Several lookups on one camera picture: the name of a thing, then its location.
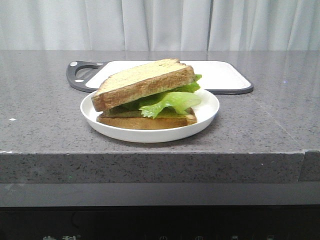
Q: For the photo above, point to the green lettuce leaf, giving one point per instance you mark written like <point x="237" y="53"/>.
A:
<point x="179" y="99"/>

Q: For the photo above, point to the bread slice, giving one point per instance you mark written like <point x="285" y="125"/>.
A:
<point x="142" y="81"/>
<point x="168" y="118"/>

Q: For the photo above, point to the white round plate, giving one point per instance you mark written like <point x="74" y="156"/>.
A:
<point x="205" y="112"/>

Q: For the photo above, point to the black appliance panel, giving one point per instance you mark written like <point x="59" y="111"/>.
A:
<point x="291" y="222"/>

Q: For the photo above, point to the white curtain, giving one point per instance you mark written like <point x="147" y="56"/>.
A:
<point x="160" y="25"/>

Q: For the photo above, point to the white cutting board black handle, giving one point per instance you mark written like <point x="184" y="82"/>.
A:
<point x="218" y="77"/>

